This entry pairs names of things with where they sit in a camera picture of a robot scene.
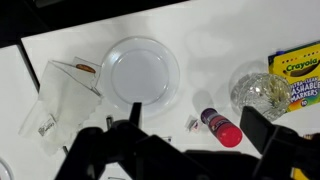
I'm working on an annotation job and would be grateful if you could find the black and white marker pen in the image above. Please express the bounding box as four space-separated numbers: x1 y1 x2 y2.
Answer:
105 114 114 132

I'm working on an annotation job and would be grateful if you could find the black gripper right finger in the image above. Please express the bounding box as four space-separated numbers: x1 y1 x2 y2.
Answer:
239 105 320 180

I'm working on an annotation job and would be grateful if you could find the small brown oval piece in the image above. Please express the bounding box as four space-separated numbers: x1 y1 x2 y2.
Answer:
75 63 97 75

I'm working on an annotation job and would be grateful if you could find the clear bagged white napkin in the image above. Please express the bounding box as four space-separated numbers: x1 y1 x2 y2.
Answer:
18 56 104 157

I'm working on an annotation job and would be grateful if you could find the plain yellow box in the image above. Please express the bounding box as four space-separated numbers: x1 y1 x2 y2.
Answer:
290 166 311 180

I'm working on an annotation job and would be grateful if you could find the yellow Crayola markers box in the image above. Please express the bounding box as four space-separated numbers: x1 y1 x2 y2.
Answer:
267 40 320 113

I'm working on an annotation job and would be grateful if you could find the empty white plate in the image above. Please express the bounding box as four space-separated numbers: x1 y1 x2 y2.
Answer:
99 35 182 118

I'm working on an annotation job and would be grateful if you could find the purple bottle with red cap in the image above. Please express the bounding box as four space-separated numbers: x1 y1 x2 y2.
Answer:
199 107 244 149

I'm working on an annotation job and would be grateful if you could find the small white sachet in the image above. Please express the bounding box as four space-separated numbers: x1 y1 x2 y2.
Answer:
184 114 203 134

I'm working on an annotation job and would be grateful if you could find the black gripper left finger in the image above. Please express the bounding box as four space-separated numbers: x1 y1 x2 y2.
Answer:
54 101 153 180

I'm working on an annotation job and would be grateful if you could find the cut glass bowl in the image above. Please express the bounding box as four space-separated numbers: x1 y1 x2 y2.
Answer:
229 71 294 123

